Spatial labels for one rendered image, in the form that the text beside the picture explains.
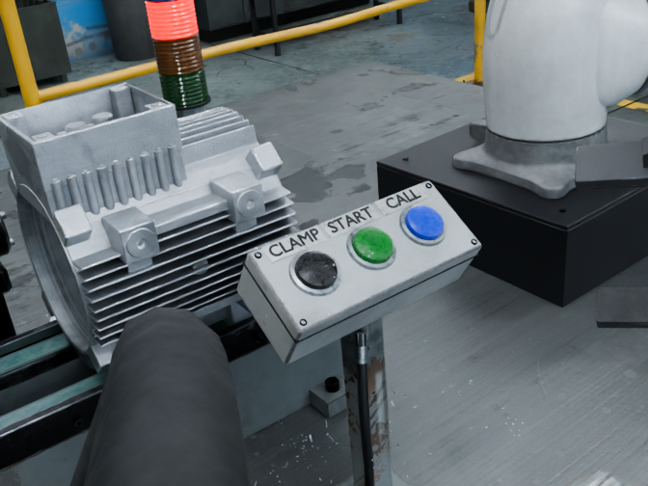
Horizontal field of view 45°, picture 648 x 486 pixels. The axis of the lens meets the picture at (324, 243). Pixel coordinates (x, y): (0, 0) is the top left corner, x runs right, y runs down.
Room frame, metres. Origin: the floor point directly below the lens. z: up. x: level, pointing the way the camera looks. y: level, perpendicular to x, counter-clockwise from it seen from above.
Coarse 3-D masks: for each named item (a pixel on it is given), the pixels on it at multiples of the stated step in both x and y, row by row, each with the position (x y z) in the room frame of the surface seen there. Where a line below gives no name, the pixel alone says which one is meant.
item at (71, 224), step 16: (256, 160) 0.65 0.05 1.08; (272, 160) 0.65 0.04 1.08; (256, 176) 0.65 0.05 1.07; (64, 208) 0.56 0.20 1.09; (80, 208) 0.57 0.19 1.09; (64, 224) 0.55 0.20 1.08; (80, 224) 0.56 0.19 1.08; (64, 240) 0.55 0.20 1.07; (80, 240) 0.56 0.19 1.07; (96, 352) 0.55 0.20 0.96; (112, 352) 0.56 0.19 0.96; (96, 368) 0.56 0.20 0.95
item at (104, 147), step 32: (96, 96) 0.70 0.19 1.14; (128, 96) 0.70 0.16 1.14; (0, 128) 0.64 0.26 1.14; (32, 128) 0.66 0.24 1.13; (64, 128) 0.68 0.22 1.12; (96, 128) 0.60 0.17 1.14; (128, 128) 0.61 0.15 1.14; (160, 128) 0.63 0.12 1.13; (32, 160) 0.58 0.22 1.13; (64, 160) 0.58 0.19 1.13; (96, 160) 0.59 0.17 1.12; (128, 160) 0.61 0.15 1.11; (160, 160) 0.62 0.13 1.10; (64, 192) 0.58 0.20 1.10; (96, 192) 0.59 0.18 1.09; (128, 192) 0.61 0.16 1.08
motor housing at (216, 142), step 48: (192, 144) 0.65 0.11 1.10; (240, 144) 0.68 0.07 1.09; (192, 192) 0.63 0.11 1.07; (288, 192) 0.65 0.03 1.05; (48, 240) 0.68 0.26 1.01; (96, 240) 0.57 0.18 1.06; (192, 240) 0.59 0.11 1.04; (240, 240) 0.61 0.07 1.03; (48, 288) 0.66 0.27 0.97; (96, 288) 0.54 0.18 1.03; (144, 288) 0.56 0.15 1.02; (192, 288) 0.59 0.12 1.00; (96, 336) 0.54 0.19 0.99
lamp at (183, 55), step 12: (192, 36) 1.00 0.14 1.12; (156, 48) 1.00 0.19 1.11; (168, 48) 0.99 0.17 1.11; (180, 48) 0.99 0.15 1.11; (192, 48) 1.00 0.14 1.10; (156, 60) 1.01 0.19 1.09; (168, 60) 0.99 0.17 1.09; (180, 60) 0.99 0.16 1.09; (192, 60) 1.00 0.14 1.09; (168, 72) 1.00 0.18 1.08; (180, 72) 0.99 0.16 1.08
